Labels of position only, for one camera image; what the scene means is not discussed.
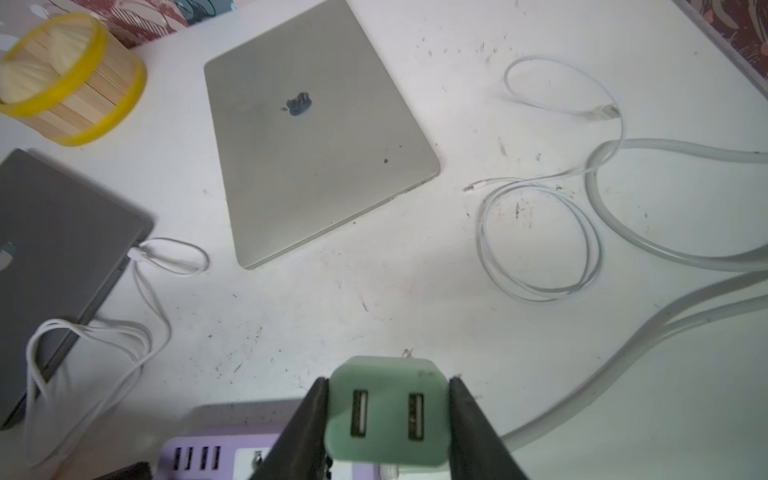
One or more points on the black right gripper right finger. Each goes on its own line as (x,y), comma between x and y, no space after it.
(476,451)

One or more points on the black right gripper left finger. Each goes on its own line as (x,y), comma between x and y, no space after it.
(299,452)

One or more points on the green charger adapter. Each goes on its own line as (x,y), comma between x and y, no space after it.
(384,410)

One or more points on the dark grey laptop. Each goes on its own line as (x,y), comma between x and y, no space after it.
(64,245)

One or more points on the silver laptop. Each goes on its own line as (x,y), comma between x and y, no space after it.
(311,132)

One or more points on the yellow wooden bun basket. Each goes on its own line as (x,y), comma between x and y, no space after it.
(85,101)

